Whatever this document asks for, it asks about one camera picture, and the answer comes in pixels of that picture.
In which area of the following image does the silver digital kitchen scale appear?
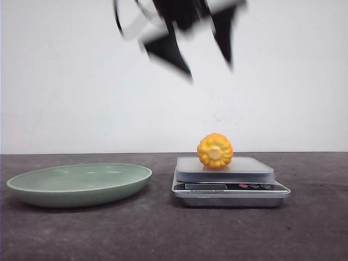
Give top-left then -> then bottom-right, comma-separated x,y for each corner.
172,156 -> 291,207

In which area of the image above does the yellow toy corn cob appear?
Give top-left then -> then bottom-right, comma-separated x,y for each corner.
197,133 -> 233,169

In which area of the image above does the black and white cable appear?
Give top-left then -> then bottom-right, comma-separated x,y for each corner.
113,0 -> 161,41

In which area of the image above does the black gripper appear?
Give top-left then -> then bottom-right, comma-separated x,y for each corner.
138,0 -> 247,83

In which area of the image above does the green shallow plate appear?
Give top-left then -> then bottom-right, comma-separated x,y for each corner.
7,164 -> 152,208

